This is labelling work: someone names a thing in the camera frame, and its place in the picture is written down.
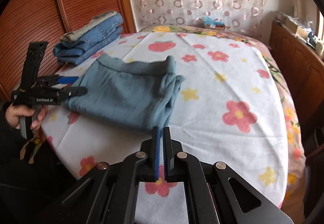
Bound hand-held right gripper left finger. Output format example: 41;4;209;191
38;126;162;224

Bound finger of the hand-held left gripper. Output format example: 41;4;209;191
57;86;88;99
38;75;79;86

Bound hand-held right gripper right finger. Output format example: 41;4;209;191
163;126;294;224

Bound grey-blue pants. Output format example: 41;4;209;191
61;56;186;131

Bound folded beige pants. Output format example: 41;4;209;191
61;11;118;42

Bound person's left hand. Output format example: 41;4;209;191
5;106;48;131

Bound folded blue jeans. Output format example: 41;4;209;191
53;13;124;65

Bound wooden wardrobe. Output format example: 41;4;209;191
0;0;137;103

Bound person's dark clothing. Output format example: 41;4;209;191
0;105;81;224

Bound white floral blanket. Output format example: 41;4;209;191
40;31;289;224

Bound pink floral blanket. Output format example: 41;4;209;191
138;25;308;217

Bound small box with blue items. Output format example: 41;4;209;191
202;17;226;30

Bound wooden cabinet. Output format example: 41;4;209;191
268;20;324;156

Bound cardboard box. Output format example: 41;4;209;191
286;20;308;37

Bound lace window curtain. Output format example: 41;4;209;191
291;0;317;27

